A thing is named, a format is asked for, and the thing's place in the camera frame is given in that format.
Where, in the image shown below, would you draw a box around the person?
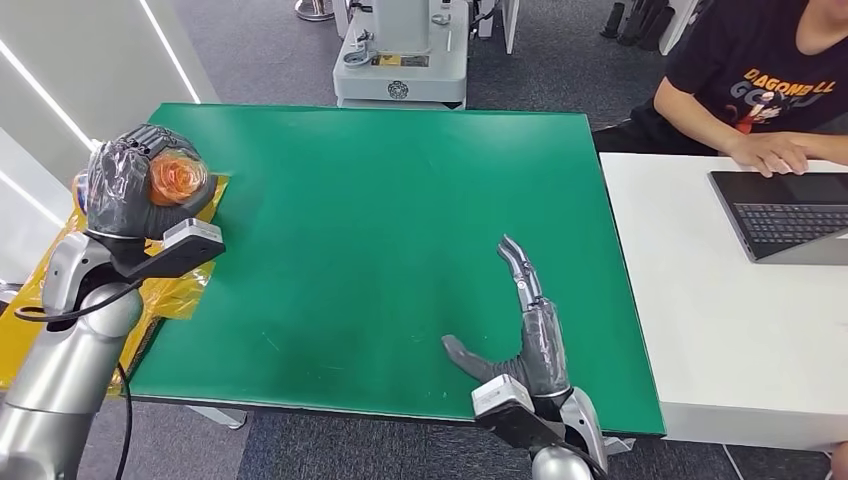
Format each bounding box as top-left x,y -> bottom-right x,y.
592,0 -> 848,180

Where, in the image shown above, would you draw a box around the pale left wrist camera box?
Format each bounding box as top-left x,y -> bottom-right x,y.
113,217 -> 227,282

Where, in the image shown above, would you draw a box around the white furniture post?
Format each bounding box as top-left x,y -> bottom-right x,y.
475,0 -> 521,56

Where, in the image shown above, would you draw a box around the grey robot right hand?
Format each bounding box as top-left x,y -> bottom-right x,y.
441,235 -> 573,399

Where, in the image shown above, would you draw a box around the yellow plastic film sheet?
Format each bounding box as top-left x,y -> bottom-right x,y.
0,173 -> 231,399

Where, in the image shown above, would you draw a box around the dark grey laptop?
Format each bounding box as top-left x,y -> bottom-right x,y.
707,170 -> 848,266

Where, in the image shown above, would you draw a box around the white desk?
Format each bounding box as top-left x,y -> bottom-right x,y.
599,152 -> 848,456

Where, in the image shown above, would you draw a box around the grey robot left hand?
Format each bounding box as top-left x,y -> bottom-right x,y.
84,123 -> 220,242

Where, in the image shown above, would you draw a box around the orange detergent bottle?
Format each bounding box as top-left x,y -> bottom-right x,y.
71,148 -> 210,215

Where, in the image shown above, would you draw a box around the white table foot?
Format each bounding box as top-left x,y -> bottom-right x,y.
592,435 -> 637,459
187,404 -> 250,431

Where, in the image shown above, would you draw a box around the black objects by wall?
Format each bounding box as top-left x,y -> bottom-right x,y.
599,0 -> 678,53

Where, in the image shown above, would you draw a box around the metal chair base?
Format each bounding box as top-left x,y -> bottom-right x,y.
294,0 -> 336,22

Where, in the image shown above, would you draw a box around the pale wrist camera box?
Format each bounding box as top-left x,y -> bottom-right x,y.
470,373 -> 572,460
113,217 -> 227,282

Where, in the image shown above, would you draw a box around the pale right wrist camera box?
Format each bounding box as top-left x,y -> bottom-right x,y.
470,373 -> 572,460

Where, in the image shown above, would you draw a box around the black cable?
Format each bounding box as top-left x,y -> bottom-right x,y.
13,276 -> 145,480

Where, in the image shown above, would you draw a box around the person's right hand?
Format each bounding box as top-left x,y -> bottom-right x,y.
724,130 -> 813,179

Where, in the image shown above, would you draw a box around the green table mat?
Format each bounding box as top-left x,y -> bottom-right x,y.
127,102 -> 667,439

